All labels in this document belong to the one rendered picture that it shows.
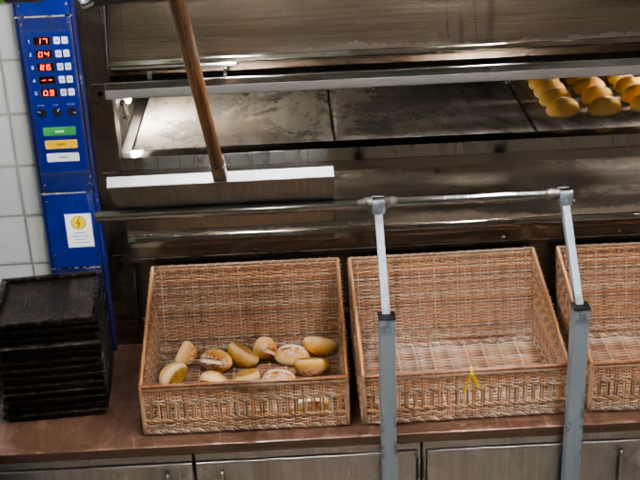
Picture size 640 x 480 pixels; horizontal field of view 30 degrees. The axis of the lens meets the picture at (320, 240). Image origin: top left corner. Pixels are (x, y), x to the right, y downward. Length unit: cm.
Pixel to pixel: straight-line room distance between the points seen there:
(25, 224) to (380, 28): 116
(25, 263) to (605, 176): 170
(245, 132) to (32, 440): 106
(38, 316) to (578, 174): 157
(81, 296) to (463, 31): 126
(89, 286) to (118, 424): 40
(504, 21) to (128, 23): 101
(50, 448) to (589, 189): 167
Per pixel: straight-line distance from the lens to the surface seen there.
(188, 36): 218
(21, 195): 350
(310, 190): 298
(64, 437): 329
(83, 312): 325
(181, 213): 305
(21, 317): 327
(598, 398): 328
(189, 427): 321
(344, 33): 327
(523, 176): 350
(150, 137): 355
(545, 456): 329
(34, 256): 358
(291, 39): 327
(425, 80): 318
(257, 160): 339
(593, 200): 355
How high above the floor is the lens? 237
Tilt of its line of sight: 25 degrees down
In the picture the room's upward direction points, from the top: 2 degrees counter-clockwise
